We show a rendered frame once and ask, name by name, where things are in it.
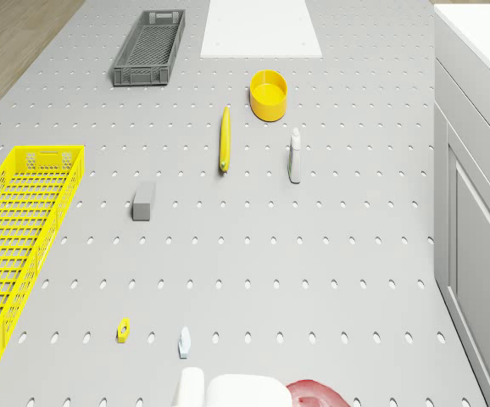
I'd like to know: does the red plate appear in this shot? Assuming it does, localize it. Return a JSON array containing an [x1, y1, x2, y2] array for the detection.
[[285, 378, 350, 407]]

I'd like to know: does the small white bottle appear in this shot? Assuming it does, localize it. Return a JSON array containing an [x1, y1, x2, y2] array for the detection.
[[287, 126, 302, 185]]

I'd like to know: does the yellow bowl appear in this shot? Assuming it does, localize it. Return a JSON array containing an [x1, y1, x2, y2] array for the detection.
[[249, 70, 289, 123]]

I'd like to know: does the banana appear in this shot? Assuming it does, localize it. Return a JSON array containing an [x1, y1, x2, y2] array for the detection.
[[218, 105, 232, 176]]

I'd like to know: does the white cabinet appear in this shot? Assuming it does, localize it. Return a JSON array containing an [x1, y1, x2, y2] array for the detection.
[[433, 3, 490, 407]]

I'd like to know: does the white board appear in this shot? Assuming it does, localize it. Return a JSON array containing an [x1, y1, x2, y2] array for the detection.
[[199, 0, 323, 59]]

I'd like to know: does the dark grey basket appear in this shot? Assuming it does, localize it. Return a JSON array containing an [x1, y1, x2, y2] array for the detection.
[[112, 8, 187, 87]]

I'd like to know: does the grey cube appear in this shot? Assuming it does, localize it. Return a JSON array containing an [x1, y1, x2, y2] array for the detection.
[[131, 181, 157, 222]]

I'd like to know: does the pale bolt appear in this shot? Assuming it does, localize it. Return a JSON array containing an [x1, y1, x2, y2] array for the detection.
[[178, 326, 193, 360]]

